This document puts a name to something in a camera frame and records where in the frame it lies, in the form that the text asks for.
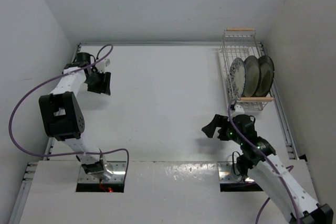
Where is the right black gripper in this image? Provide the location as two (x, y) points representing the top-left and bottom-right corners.
(201, 114), (243, 145)

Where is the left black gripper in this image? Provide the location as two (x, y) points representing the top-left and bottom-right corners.
(84, 69), (110, 95)

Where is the blue floral ceramic plate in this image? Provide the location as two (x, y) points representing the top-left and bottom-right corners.
(229, 58), (246, 98)

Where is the brown rim cream plate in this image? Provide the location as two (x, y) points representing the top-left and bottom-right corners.
(243, 55), (261, 97)

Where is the black patterned rim plate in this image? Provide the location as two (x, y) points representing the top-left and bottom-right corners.
(256, 55), (275, 97)

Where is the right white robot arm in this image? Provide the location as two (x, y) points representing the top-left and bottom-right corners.
(202, 114), (334, 223)

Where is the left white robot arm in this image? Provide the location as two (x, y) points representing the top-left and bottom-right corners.
(39, 52), (113, 181)

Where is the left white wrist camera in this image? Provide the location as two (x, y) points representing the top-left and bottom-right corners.
(95, 58), (110, 73)

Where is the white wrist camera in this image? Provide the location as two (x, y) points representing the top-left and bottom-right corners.
(232, 104), (245, 117)
(95, 58), (110, 73)

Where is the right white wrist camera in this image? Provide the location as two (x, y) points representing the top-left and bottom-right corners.
(232, 104), (245, 117)

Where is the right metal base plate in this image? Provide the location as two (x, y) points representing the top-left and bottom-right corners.
(217, 162), (255, 184)

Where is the metal base plate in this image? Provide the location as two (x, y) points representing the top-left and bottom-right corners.
(78, 161), (127, 184)
(217, 162), (255, 184)

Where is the white wire dish rack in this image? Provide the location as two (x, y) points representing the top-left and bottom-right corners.
(218, 28), (275, 111)

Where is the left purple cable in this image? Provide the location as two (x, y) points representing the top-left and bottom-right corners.
(8, 44), (130, 180)

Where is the purple cable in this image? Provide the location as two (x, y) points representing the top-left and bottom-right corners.
(8, 44), (130, 180)
(227, 100), (301, 224)

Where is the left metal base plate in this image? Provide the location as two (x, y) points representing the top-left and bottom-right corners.
(78, 161), (127, 184)

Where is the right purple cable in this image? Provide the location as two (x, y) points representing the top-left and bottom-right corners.
(227, 100), (301, 224)

